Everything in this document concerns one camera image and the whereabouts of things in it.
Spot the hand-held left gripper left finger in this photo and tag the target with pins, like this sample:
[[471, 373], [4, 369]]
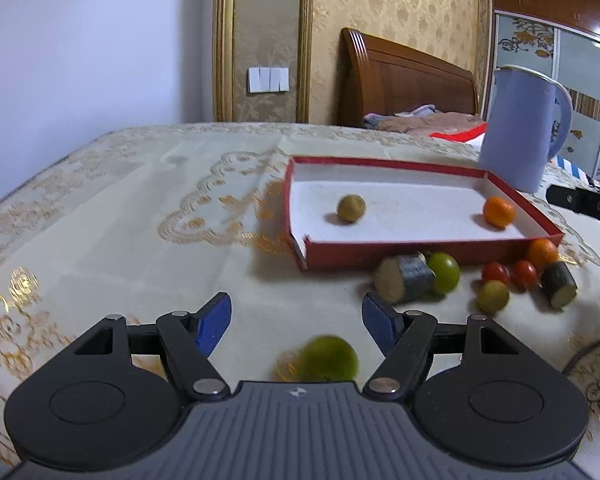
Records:
[[212, 322]]

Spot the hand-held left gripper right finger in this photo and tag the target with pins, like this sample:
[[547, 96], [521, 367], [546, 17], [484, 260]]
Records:
[[380, 322]]

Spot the green round fruit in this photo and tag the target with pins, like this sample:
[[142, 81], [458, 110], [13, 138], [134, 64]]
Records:
[[445, 272], [330, 361]]

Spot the orange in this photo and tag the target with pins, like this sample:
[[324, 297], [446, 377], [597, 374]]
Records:
[[542, 254], [500, 211]]

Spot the red cherry tomato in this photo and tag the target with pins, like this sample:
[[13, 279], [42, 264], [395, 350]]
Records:
[[495, 272], [524, 275]]

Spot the yellow-green round fruit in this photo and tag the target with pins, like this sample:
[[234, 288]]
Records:
[[493, 296]]

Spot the red cardboard box tray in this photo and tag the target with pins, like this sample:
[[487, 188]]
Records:
[[410, 210]]

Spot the striped cloth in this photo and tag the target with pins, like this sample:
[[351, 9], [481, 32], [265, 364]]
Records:
[[577, 171]]

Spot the blue electric kettle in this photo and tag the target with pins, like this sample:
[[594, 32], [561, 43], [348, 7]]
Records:
[[517, 130]]

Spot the brownish yellow round fruit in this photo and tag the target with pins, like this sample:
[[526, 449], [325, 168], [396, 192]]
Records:
[[351, 208]]

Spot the floral sliding-door wardrobe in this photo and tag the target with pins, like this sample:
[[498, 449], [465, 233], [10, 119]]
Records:
[[585, 75]]

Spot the red cloth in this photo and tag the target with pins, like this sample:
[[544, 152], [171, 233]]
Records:
[[457, 136]]

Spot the brown blanket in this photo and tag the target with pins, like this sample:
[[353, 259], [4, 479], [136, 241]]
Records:
[[430, 121]]

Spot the wooden bed headboard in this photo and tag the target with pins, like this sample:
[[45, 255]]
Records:
[[405, 80]]

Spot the white wall switch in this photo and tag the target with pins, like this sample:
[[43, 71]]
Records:
[[268, 80]]

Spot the golden wall frame trim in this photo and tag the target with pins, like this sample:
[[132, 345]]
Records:
[[225, 40]]

